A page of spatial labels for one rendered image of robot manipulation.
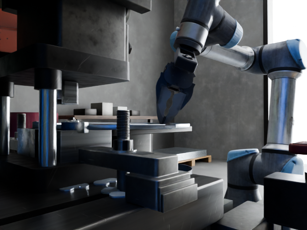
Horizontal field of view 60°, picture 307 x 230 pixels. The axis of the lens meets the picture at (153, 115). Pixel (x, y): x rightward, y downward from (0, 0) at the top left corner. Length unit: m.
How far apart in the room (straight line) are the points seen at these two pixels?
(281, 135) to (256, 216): 0.57
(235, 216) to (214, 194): 0.07
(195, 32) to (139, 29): 4.88
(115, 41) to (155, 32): 5.42
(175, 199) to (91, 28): 0.28
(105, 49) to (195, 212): 0.28
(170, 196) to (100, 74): 0.21
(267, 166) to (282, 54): 0.40
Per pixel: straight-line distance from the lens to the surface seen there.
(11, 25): 0.87
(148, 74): 5.52
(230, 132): 5.37
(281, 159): 1.00
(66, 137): 0.40
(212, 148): 5.58
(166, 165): 0.29
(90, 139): 0.42
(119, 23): 0.48
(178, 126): 0.46
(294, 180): 0.46
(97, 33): 0.45
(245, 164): 1.05
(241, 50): 1.05
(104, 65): 0.41
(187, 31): 0.68
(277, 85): 1.05
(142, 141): 0.53
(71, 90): 0.46
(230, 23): 0.77
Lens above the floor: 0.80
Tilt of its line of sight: 1 degrees up
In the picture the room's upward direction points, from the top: straight up
